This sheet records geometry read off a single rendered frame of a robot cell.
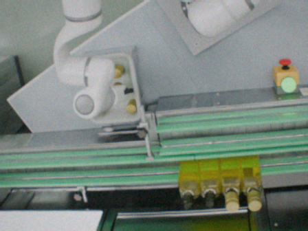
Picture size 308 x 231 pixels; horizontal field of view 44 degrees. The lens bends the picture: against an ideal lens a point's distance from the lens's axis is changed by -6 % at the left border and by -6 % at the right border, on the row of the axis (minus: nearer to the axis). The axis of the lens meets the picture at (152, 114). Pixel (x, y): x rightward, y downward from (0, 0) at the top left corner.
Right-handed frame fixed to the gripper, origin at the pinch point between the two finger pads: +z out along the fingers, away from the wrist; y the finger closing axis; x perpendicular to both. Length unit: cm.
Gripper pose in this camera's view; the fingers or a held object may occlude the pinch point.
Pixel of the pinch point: (115, 91)
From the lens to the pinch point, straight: 122.8
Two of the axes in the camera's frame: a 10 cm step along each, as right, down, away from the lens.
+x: -1.4, -9.8, -1.5
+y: 9.7, -1.1, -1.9
